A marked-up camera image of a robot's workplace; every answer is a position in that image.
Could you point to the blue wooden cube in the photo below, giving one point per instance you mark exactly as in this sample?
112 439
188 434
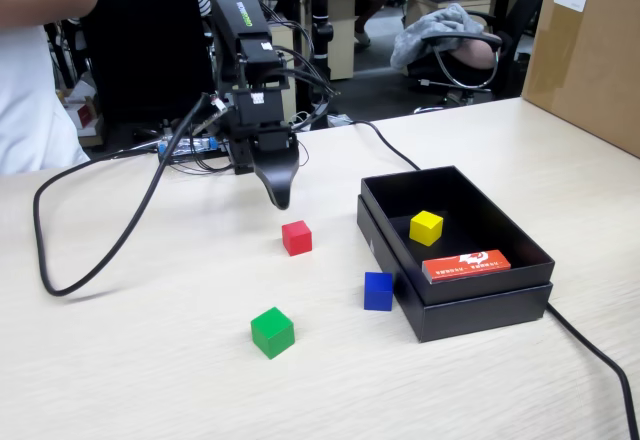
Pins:
378 292

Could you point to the large black chair back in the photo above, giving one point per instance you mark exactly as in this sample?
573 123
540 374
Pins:
145 35

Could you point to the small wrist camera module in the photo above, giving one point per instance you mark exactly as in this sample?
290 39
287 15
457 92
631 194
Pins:
215 110

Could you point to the black jointed pole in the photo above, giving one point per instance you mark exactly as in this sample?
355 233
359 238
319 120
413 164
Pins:
320 75

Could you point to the controller circuit board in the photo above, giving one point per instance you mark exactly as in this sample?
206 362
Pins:
190 146

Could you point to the green wooden cube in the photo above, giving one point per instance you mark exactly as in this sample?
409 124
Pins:
272 332

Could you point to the white and red box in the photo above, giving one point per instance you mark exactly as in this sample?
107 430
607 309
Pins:
85 115

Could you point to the red wooden cube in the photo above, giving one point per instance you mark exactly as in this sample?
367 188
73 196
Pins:
296 238

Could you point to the black chrome office chair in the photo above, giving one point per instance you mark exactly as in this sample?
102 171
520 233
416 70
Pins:
460 37

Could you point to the small orange carton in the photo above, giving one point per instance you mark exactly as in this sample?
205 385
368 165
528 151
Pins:
465 265

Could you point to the tall beige cabinet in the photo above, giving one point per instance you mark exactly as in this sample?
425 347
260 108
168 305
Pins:
344 35

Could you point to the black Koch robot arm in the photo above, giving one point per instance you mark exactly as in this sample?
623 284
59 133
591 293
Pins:
240 20

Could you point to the white shirt person torso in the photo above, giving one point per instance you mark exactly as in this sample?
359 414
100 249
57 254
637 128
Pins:
30 110

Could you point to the yellow wooden cube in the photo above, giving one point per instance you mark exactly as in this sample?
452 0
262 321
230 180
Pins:
426 230

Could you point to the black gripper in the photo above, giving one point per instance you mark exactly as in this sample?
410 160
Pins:
272 137

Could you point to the black open box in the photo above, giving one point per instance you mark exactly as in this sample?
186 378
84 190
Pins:
480 287
480 317

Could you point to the grey crumpled blanket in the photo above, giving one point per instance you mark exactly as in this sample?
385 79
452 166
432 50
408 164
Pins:
430 30

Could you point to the pink round cushion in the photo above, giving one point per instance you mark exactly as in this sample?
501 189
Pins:
475 55

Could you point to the large brown cardboard box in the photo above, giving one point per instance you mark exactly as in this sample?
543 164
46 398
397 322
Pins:
590 60

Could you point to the beige three-drawer cabinet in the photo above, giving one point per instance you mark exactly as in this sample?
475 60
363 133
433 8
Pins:
285 35

